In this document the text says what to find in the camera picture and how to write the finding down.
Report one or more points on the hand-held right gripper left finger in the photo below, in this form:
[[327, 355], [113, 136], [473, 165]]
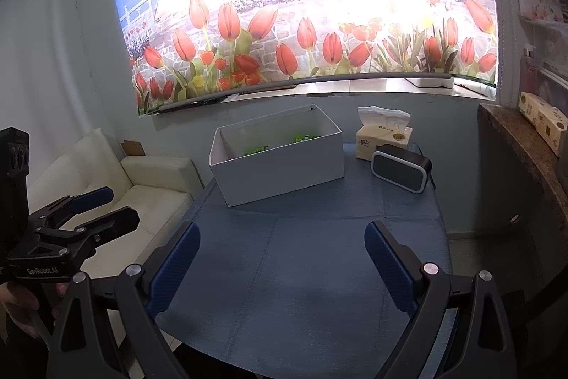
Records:
[[173, 272]]

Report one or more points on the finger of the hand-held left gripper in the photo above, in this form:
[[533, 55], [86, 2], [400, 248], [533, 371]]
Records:
[[95, 198], [120, 221]]

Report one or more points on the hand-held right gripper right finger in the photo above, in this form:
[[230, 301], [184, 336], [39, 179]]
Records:
[[390, 268]]

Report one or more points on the white cardboard box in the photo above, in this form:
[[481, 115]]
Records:
[[284, 174]]

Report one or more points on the person's left hand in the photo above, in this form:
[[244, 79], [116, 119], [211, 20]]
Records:
[[17, 308]]

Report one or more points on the white sofa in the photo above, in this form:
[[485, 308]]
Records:
[[151, 201]]

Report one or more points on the brown cardboard piece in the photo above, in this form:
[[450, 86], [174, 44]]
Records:
[[133, 148]]

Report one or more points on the blue tablecloth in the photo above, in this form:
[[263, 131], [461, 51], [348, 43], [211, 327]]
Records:
[[301, 263]]

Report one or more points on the black speaker with white rim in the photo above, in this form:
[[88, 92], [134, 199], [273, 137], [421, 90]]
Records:
[[397, 170]]

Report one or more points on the yellow tissue pack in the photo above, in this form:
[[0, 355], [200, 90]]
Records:
[[381, 139]]

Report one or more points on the brown stone counter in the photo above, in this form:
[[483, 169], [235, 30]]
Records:
[[523, 148]]

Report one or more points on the floral printed packet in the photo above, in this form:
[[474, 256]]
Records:
[[541, 1]]

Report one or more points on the small round wall fitting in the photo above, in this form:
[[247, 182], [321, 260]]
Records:
[[514, 218]]

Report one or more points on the tulip wall poster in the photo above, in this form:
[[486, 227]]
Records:
[[310, 6]]

